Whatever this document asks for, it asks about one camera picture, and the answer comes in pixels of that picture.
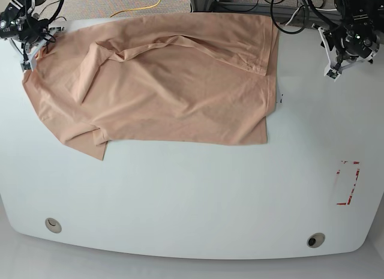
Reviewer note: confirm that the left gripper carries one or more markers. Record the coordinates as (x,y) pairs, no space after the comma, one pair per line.
(346,52)

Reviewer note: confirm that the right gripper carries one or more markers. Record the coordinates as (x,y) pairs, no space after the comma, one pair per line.
(27,46)

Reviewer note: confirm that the peach t-shirt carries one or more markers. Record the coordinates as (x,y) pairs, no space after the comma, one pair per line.
(206,78)

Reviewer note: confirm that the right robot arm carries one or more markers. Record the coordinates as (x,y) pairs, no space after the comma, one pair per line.
(19,17)

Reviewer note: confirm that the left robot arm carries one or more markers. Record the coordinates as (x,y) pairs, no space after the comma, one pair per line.
(363,16)

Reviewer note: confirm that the red tape rectangle marking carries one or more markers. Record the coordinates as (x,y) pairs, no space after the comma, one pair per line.
(345,182)

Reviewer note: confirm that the right table grommet hole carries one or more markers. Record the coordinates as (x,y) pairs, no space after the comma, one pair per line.
(316,240)

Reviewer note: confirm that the table grommet hole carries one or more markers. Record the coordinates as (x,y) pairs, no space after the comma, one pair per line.
(53,225)
(316,240)

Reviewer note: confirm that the left table grommet hole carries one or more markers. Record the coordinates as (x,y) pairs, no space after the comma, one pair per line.
(53,225)

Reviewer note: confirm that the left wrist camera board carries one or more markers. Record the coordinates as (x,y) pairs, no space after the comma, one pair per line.
(331,73)

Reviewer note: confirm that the aluminium frame stand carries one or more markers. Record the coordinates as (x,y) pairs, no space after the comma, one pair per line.
(282,8)

